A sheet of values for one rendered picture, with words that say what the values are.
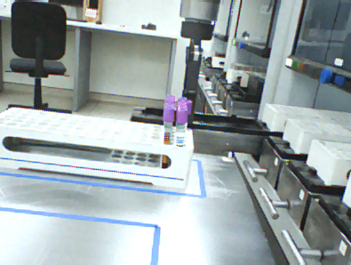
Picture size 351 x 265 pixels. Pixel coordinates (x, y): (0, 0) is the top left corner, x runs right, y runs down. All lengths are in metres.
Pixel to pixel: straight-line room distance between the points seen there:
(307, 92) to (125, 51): 3.53
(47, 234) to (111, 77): 4.14
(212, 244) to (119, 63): 4.12
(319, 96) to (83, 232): 0.82
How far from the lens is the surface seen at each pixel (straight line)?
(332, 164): 0.67
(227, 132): 0.91
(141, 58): 4.46
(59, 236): 0.42
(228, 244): 0.44
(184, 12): 0.87
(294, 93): 1.08
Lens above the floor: 1.05
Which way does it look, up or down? 18 degrees down
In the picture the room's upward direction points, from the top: 7 degrees clockwise
